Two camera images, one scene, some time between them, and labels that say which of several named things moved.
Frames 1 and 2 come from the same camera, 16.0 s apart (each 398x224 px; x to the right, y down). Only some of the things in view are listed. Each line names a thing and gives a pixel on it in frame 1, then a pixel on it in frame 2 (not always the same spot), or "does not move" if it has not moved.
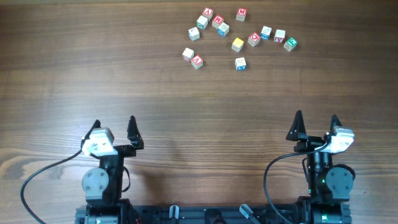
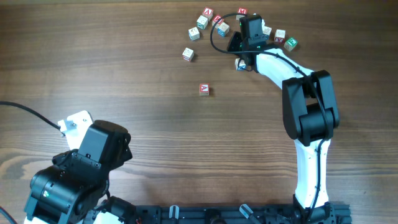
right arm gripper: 309,142 → 235,39
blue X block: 240,64 does not move
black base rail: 257,214 does not move
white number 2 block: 194,33 does not move
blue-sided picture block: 223,29 does not move
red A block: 197,61 → 204,89
